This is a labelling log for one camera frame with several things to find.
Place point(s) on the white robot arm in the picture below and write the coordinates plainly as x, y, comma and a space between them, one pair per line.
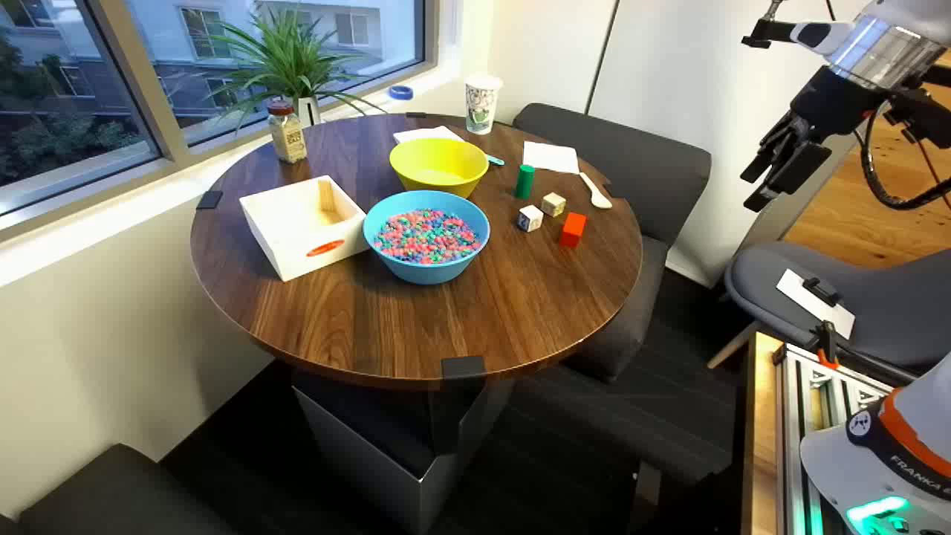
872, 66

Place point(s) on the green cylinder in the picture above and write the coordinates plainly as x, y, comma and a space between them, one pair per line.
525, 181

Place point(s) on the grey office chair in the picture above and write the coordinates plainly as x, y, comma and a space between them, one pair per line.
899, 316

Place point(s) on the yellow bowl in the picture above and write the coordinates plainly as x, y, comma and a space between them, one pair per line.
438, 163

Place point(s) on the patterned paper cup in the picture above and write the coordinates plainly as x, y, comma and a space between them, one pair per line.
482, 92

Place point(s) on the aluminium frame stand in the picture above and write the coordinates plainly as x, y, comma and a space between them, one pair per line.
838, 451

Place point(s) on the white plastic spoon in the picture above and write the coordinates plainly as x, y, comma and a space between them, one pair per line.
596, 194

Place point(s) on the dark grey armchair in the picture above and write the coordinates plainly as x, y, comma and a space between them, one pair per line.
660, 179

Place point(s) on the round wooden table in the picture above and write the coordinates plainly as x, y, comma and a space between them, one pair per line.
403, 380

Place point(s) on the white paper sheet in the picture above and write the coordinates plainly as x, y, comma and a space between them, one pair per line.
544, 154

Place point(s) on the grey ottoman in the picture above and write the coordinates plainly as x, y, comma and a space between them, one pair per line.
119, 490

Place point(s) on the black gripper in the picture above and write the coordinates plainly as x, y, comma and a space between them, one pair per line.
789, 153

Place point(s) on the folded white napkin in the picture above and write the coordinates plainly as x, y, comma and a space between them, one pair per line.
441, 130

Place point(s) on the orange block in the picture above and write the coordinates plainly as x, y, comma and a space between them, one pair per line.
572, 230

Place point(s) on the blue bowl with beads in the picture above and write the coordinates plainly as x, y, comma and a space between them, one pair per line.
425, 236

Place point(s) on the white blue lid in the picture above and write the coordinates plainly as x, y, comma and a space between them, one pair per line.
400, 92

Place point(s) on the potted green plant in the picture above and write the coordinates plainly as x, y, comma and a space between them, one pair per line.
284, 57

